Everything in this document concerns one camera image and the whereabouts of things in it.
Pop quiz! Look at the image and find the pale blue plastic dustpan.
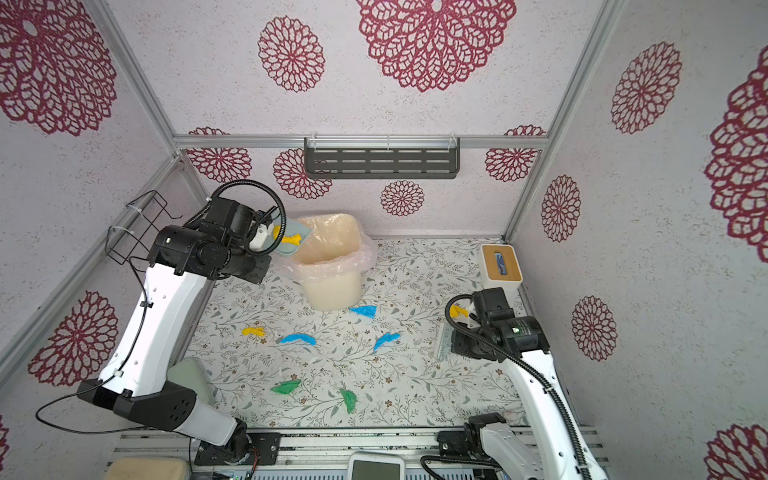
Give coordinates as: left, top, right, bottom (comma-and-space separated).
271, 216, 312, 256

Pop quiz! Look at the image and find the yellow paper scrap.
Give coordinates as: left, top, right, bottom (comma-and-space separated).
449, 305, 470, 318
273, 225, 302, 246
242, 327, 266, 338

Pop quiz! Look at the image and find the blue paper scrap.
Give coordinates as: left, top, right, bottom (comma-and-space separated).
279, 334, 317, 346
350, 305, 377, 319
373, 332, 400, 352

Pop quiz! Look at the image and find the cream trash bin with bag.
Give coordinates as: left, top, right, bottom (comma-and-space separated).
274, 213, 378, 311

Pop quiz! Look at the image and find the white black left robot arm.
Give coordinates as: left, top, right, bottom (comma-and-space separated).
73, 179, 287, 458

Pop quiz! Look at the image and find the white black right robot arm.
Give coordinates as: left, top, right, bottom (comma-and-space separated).
419, 287, 608, 479

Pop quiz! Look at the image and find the white tissue box wooden lid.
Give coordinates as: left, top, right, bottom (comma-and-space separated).
479, 244, 523, 296

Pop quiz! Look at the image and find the pale green soap bar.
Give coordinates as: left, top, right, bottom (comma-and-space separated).
167, 357, 215, 406

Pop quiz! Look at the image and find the green paper scrap lower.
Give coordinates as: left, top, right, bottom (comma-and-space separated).
339, 389, 357, 414

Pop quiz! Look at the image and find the green paper scrap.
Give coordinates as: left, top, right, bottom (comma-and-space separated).
339, 389, 357, 414
271, 379, 301, 395

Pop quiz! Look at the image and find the green paper scrap left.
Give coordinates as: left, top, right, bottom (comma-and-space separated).
271, 379, 301, 395

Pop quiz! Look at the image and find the white digital clock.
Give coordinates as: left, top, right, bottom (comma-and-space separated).
346, 451, 406, 480

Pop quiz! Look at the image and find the cream sponge block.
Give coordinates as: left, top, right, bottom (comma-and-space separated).
104, 458, 190, 480

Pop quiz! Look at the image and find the black wire wall rack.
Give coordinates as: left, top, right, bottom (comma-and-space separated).
104, 190, 181, 266

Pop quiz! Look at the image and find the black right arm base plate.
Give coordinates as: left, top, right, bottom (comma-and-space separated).
436, 428, 480, 460

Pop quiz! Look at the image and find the dark grey wall shelf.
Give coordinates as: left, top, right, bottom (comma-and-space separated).
303, 136, 461, 180

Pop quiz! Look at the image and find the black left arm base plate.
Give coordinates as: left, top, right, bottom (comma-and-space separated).
193, 432, 282, 467

